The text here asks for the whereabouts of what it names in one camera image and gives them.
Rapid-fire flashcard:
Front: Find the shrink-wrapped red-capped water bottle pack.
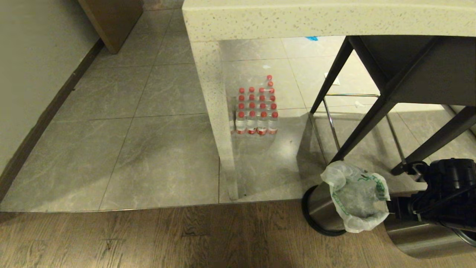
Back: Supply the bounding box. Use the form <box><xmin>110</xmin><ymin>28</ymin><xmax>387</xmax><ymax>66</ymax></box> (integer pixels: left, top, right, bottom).
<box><xmin>225</xmin><ymin>74</ymin><xmax>279</xmax><ymax>136</ymax></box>

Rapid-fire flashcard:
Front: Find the dark wooden baseboard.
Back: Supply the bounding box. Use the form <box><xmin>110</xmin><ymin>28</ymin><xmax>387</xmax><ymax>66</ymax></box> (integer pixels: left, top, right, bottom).
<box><xmin>0</xmin><ymin>37</ymin><xmax>105</xmax><ymax>203</ymax></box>

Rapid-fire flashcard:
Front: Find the steel inner bin black base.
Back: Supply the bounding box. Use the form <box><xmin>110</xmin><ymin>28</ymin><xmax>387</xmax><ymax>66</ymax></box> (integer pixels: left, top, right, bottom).
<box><xmin>302</xmin><ymin>182</ymin><xmax>348</xmax><ymax>237</ymax></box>

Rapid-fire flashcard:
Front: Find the translucent green-printed trash bag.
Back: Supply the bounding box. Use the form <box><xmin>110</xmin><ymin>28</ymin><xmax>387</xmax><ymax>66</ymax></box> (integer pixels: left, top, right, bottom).
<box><xmin>321</xmin><ymin>160</ymin><xmax>391</xmax><ymax>233</ymax></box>

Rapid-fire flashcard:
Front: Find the speckled beige stone counter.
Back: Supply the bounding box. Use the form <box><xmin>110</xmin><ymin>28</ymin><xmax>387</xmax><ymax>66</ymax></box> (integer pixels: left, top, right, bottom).
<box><xmin>181</xmin><ymin>0</ymin><xmax>476</xmax><ymax>201</ymax></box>

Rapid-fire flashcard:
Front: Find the chrome stool footrest frame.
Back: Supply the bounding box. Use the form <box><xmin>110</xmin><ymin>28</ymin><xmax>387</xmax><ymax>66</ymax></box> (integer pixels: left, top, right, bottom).
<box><xmin>308</xmin><ymin>93</ymin><xmax>406</xmax><ymax>165</ymax></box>

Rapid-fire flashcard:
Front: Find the dark bar stool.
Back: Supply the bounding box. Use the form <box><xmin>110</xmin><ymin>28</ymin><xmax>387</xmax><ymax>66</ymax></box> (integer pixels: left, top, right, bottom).
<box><xmin>310</xmin><ymin>35</ymin><xmax>476</xmax><ymax>176</ymax></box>

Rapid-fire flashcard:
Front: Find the steel bin shell black rim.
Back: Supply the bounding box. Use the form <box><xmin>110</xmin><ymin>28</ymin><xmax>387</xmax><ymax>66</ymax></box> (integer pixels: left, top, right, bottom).
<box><xmin>384</xmin><ymin>214</ymin><xmax>476</xmax><ymax>259</ymax></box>

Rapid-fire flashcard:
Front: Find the brown wooden cabinet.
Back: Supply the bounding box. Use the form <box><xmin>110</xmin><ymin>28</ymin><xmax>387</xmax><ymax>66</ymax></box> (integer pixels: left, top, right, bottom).
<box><xmin>77</xmin><ymin>0</ymin><xmax>144</xmax><ymax>54</ymax></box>

